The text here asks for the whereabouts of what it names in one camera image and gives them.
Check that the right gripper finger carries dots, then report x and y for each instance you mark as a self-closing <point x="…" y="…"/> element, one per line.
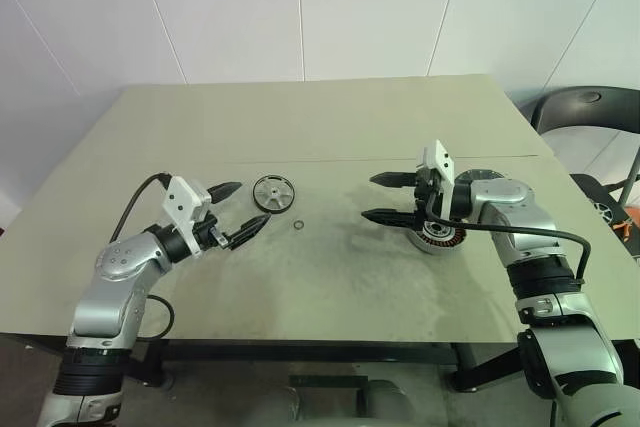
<point x="392" y="179"/>
<point x="390" y="217"/>

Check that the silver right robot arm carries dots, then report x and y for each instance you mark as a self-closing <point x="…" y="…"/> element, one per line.
<point x="505" y="197"/>

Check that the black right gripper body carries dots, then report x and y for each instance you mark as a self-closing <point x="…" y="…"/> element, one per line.
<point x="422" y="194"/>

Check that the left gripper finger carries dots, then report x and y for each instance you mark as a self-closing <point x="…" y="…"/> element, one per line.
<point x="252" y="227"/>
<point x="227" y="190"/>

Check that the black white wheel object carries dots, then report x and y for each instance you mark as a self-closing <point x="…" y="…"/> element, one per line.
<point x="602" y="210"/>

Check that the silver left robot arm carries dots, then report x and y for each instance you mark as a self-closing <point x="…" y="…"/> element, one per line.
<point x="115" y="257"/>

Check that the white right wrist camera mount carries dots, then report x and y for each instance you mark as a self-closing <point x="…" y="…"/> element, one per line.
<point x="442" y="157"/>

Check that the black folding chair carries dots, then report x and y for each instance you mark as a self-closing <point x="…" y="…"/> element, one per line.
<point x="585" y="107"/>

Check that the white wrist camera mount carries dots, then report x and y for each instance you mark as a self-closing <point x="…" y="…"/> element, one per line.
<point x="442" y="157"/>
<point x="181" y="202"/>

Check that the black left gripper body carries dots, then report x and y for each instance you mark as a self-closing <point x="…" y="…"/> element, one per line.
<point x="206" y="231"/>

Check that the black metal table frame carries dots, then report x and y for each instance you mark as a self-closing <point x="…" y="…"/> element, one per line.
<point x="300" y="349"/>

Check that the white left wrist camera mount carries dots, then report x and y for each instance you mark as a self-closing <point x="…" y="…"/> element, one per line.
<point x="181" y="202"/>

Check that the black round wheel disc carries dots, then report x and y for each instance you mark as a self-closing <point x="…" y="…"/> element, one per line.
<point x="271" y="192"/>

